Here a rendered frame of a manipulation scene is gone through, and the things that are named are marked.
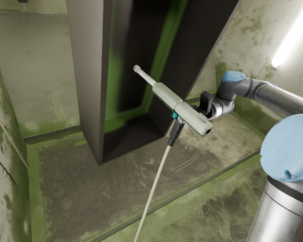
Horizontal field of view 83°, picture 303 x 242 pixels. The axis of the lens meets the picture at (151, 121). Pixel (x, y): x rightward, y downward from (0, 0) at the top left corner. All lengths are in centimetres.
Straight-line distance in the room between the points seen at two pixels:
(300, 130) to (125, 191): 146
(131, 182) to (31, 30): 168
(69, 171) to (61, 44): 124
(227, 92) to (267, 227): 60
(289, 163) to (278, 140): 5
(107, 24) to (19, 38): 158
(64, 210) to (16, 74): 127
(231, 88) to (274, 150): 53
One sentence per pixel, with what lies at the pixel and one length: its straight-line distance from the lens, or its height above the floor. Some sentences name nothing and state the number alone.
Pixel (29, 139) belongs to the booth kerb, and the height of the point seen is 14.
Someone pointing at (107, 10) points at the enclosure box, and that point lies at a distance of 54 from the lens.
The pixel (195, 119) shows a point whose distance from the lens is 61.
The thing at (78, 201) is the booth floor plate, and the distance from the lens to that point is 165.
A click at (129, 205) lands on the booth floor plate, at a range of 160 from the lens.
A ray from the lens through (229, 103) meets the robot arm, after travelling 89.
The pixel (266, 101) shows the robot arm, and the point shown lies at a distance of 77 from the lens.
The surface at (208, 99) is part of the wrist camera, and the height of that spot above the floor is 118.
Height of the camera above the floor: 153
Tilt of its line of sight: 41 degrees down
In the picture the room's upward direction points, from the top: 10 degrees clockwise
